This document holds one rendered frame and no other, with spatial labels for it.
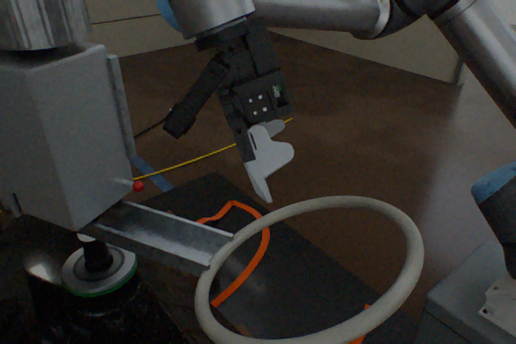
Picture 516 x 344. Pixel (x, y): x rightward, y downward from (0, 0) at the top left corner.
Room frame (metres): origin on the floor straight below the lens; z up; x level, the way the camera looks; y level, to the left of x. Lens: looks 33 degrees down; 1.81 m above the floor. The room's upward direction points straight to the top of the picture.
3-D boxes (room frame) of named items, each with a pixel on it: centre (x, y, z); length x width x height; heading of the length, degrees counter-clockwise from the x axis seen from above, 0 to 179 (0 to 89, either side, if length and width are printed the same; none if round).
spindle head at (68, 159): (0.96, 0.57, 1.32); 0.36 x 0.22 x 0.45; 63
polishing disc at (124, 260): (0.93, 0.50, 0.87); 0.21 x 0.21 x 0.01
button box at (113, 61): (1.00, 0.38, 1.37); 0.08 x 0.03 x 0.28; 63
